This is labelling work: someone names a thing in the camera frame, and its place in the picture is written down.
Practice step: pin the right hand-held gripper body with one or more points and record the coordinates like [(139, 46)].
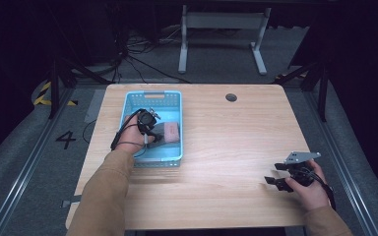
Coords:
[(300, 165)]

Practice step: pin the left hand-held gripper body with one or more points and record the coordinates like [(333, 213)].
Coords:
[(146, 119)]

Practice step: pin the light blue plastic basket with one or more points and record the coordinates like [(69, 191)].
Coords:
[(157, 154)]

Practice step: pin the person's left hand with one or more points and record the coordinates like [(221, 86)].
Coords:
[(131, 137)]

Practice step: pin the person's right hand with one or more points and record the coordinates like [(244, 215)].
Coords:
[(311, 193)]

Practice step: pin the black metal stand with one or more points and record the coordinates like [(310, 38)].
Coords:
[(55, 88), (321, 88)]

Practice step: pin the yellow black hazard tape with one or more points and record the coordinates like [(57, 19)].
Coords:
[(42, 93)]

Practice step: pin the aluminium floor rail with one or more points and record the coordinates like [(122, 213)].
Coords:
[(341, 157), (26, 167)]

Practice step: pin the small metal floor bracket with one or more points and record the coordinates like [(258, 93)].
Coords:
[(70, 200)]

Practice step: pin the white metal desk frame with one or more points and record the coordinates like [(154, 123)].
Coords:
[(223, 20)]

